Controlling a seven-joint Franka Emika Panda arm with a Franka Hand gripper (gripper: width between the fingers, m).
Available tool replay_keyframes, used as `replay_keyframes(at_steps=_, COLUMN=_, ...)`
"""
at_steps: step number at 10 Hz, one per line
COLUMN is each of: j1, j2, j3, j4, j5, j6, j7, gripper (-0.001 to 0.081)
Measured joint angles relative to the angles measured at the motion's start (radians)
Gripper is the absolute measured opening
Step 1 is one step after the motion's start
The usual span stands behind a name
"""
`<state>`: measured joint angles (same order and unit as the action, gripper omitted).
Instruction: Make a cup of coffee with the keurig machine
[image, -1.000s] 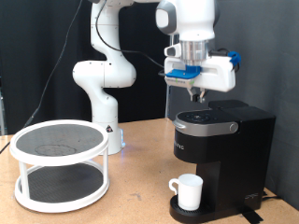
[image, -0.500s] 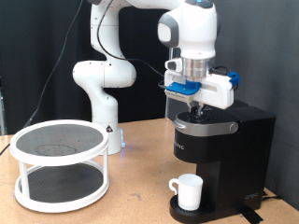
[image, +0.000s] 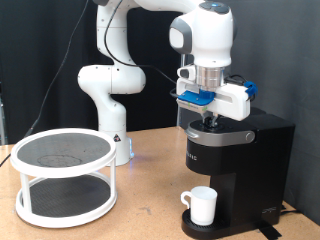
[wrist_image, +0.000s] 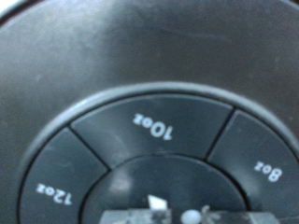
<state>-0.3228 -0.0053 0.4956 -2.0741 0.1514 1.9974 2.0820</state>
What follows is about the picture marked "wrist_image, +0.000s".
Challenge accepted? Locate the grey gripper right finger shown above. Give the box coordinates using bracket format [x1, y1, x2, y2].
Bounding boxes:
[202, 210, 282, 224]

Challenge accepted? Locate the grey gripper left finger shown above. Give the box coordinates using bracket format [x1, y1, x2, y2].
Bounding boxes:
[98, 208, 173, 224]

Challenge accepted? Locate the black Keurig coffee machine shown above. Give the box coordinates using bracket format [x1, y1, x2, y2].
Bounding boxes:
[0, 0, 299, 224]

